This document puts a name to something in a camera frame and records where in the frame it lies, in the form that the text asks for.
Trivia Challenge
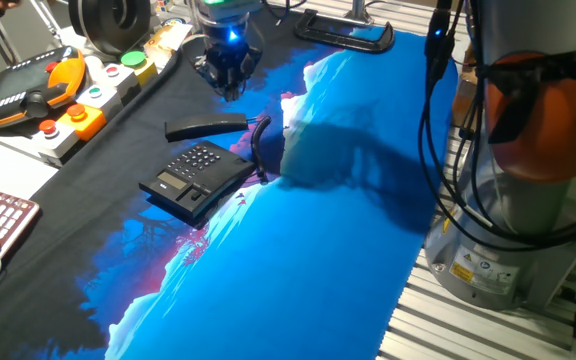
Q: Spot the tan snack packet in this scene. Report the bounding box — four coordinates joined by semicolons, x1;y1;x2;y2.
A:
143;23;194;69

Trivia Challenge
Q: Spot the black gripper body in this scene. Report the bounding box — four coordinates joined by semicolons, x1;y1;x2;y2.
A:
203;20;264;79

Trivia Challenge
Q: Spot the orange box red button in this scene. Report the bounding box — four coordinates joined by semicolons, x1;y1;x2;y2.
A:
56;103;108;142

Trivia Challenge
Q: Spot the black C-clamp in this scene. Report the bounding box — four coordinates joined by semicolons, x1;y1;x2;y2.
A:
294;8;396;55

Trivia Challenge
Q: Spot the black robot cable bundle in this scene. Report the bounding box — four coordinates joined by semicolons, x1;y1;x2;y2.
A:
416;0;576;254

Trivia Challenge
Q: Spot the yellow box green button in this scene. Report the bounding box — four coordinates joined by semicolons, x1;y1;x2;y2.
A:
120;49;159;87

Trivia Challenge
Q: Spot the white box green button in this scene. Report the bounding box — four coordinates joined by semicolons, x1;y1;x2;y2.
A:
76;84;123;119

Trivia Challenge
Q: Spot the blue black printed cloth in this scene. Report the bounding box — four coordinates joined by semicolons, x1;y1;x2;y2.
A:
0;7;460;360

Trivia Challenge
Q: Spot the black telephone handset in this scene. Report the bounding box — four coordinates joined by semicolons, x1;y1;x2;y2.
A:
164;112;249;143

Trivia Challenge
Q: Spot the orange black teach pendant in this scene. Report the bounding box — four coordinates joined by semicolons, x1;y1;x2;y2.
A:
0;45;88;132

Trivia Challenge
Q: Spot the metal frame pole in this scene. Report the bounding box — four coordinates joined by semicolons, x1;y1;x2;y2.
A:
345;0;374;25

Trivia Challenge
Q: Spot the black telephone base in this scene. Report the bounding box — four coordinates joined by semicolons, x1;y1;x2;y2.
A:
138;139;258;224

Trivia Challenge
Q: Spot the white box red button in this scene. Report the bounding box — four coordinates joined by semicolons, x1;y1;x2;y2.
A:
31;118;80;162
96;62;142;96

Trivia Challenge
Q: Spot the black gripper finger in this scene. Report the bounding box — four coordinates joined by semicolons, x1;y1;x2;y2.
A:
232;73;248;101
216;73;235;102

